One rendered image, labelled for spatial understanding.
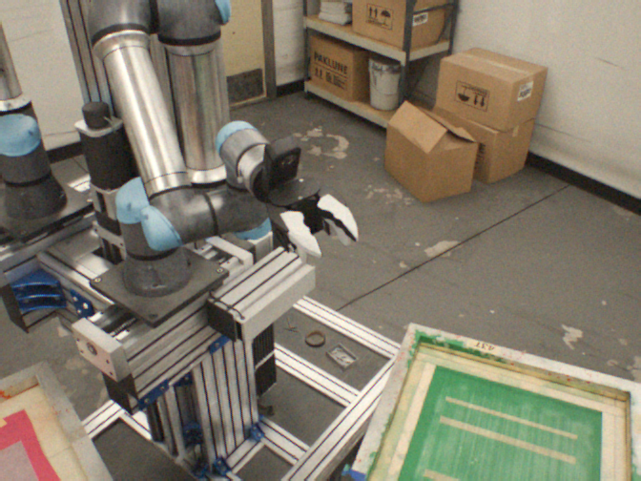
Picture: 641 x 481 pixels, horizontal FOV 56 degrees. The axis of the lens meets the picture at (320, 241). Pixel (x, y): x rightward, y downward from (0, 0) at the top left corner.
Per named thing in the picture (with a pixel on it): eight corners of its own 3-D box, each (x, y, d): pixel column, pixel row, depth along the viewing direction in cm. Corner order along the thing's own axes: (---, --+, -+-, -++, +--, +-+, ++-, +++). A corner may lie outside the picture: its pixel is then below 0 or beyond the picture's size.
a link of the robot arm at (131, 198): (117, 233, 131) (105, 178, 124) (177, 217, 137) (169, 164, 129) (131, 262, 123) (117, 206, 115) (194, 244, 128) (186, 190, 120)
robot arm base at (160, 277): (163, 247, 144) (156, 213, 138) (207, 271, 136) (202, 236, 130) (111, 279, 134) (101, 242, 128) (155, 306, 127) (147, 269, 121)
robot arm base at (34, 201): (47, 183, 168) (37, 152, 163) (78, 201, 161) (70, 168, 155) (-5, 206, 159) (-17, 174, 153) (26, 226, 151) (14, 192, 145)
